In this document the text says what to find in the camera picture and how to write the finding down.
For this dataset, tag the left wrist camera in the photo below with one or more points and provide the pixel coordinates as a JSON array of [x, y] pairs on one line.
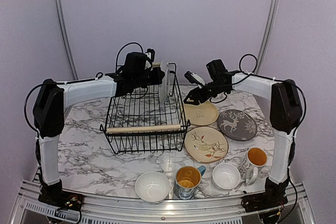
[[150, 54]]

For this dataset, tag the left aluminium frame post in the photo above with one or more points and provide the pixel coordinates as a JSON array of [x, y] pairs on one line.
[[65, 39]]

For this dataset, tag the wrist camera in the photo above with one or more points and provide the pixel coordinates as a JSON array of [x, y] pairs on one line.
[[150, 54], [194, 78]]

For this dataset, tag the large white bowl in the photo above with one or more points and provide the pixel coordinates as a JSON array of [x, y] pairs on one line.
[[152, 187]]

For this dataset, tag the cream bird pattern plate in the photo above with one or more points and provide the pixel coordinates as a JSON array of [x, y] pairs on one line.
[[206, 144]]

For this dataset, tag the blue handled mug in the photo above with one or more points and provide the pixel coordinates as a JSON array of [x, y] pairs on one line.
[[187, 180]]

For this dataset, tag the aluminium front rail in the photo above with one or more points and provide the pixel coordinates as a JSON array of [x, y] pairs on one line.
[[108, 209]]

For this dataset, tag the red and teal plate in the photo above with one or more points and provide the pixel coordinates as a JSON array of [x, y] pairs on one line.
[[164, 87]]

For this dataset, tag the aluminium frame post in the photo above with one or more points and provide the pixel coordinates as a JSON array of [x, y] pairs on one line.
[[273, 7], [65, 39]]

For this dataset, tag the black wire dish rack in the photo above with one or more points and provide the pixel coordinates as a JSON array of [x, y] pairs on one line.
[[142, 122]]

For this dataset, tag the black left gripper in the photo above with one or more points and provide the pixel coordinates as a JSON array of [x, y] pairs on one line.
[[158, 76]]

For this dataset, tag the small white bowl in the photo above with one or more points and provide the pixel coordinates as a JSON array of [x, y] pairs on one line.
[[226, 176]]

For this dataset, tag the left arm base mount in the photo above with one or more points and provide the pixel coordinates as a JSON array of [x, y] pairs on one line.
[[62, 199]]

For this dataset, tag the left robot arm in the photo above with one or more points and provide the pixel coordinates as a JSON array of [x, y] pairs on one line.
[[139, 71]]

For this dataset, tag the pale yellow round plate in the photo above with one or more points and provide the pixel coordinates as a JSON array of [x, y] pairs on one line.
[[201, 115]]

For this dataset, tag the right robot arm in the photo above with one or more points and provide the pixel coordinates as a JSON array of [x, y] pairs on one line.
[[286, 115]]

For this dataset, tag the right aluminium frame post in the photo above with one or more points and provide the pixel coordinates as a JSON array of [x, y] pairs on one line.
[[273, 7]]

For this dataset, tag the grey reindeer plate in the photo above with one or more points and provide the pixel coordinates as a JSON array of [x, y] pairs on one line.
[[237, 125]]

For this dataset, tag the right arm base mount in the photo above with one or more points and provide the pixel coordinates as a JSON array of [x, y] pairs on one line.
[[261, 201]]

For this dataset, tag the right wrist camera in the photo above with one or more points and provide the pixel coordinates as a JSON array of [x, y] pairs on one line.
[[194, 78]]

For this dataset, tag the white patterned mug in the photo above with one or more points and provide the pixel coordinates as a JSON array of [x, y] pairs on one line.
[[251, 165]]

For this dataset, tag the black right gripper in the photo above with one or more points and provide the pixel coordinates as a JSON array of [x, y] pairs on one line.
[[194, 93]]

